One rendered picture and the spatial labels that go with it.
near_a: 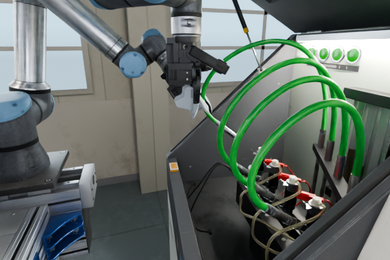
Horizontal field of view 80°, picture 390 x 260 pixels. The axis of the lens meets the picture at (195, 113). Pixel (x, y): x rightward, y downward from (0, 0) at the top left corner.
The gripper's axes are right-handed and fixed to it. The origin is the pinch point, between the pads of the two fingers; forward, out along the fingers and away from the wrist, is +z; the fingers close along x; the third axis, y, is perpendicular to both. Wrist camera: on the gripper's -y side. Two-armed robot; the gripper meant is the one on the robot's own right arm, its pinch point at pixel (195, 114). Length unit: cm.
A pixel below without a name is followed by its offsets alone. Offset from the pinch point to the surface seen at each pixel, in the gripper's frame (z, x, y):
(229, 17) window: -45, -181, -71
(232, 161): 5.2, 18.4, -4.4
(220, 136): 2.9, 10.5, -4.1
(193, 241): 27.7, 15.2, 3.3
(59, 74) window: 7, -163, 89
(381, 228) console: 7.2, 38.0, -19.9
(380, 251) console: 10.1, 39.2, -19.2
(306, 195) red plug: 14.7, 20.3, -21.7
